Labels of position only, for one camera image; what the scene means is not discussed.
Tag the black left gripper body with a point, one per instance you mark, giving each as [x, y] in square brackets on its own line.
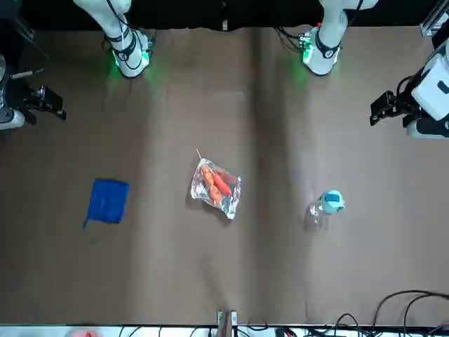
[407, 103]

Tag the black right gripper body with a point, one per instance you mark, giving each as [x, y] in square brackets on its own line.
[28, 100]

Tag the clear seasoning bottle teal cap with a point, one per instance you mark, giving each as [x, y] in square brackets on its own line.
[331, 201]

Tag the blue dishcloth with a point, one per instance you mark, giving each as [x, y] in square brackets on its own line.
[107, 201]

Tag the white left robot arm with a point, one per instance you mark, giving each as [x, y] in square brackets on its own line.
[326, 52]

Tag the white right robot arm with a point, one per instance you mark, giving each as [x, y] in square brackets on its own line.
[129, 59]

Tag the red sausage skewer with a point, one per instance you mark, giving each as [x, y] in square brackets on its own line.
[222, 184]

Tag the aluminium frame rail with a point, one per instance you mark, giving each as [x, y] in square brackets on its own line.
[435, 17]

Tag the aluminium camera post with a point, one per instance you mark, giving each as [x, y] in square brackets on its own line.
[227, 319]

